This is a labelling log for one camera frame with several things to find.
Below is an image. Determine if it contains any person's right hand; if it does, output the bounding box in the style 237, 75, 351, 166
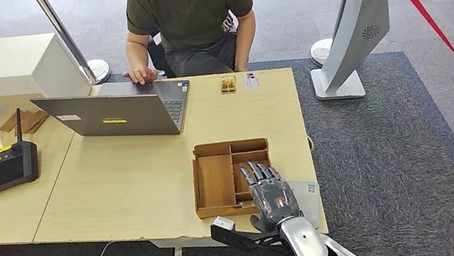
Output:
121, 64, 160, 88

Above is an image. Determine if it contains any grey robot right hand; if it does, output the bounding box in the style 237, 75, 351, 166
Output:
238, 155, 304, 235

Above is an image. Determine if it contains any white printed ID card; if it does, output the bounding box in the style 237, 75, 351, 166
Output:
242, 70, 262, 90

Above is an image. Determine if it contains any room key card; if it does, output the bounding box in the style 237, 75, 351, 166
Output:
240, 198, 262, 209

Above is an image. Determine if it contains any person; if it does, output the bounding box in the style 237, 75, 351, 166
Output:
111, 0, 264, 89

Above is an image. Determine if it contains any yellow cartoon card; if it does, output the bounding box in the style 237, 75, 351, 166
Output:
218, 74, 240, 96

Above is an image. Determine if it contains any chrome stanchion pole with base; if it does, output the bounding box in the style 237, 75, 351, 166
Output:
33, 0, 114, 92

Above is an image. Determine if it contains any grey laptop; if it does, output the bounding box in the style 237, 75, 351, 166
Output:
30, 70, 198, 155

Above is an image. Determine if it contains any wooden organizer box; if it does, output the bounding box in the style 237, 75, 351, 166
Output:
186, 135, 279, 222

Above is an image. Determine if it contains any brown cardboard piece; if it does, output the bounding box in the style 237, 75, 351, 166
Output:
0, 108, 38, 134
17, 108, 53, 136

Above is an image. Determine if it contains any white round stanchion base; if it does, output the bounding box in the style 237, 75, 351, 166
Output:
308, 38, 337, 68

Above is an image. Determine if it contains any black remote controller with antennas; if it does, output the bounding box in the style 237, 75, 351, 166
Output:
0, 106, 44, 197

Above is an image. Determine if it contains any grey kiosk stand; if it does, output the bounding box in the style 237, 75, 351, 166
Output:
299, 0, 454, 105

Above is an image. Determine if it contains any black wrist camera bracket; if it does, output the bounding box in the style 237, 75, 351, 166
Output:
209, 214, 289, 256

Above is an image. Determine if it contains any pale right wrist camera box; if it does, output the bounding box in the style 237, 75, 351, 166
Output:
211, 214, 237, 235

